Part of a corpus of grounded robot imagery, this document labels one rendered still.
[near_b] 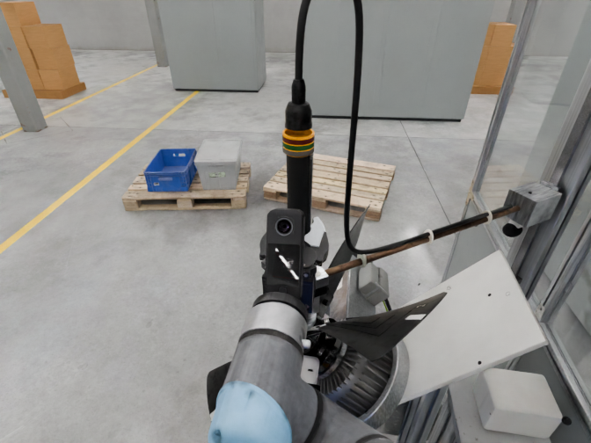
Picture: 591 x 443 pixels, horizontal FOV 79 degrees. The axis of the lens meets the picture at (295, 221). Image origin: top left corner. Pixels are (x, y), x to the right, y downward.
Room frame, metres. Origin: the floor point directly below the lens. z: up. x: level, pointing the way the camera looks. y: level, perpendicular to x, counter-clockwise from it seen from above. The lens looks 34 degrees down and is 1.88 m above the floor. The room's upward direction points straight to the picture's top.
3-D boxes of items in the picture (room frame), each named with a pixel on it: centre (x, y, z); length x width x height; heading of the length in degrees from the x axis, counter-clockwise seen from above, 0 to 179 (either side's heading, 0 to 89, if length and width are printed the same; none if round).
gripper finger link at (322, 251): (0.41, -0.02, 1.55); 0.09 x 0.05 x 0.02; 161
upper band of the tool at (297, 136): (0.46, 0.00, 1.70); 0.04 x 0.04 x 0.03
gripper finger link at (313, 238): (0.45, -0.03, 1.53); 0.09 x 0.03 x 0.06; 161
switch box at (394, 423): (0.63, -0.37, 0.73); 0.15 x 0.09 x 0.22; 81
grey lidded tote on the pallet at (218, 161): (3.43, 0.77, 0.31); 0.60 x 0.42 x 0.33; 2
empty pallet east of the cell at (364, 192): (3.48, -0.41, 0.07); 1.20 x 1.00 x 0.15; 69
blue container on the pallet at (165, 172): (3.41, 1.28, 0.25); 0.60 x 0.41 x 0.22; 2
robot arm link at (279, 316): (0.28, 0.02, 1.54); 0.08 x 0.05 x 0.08; 81
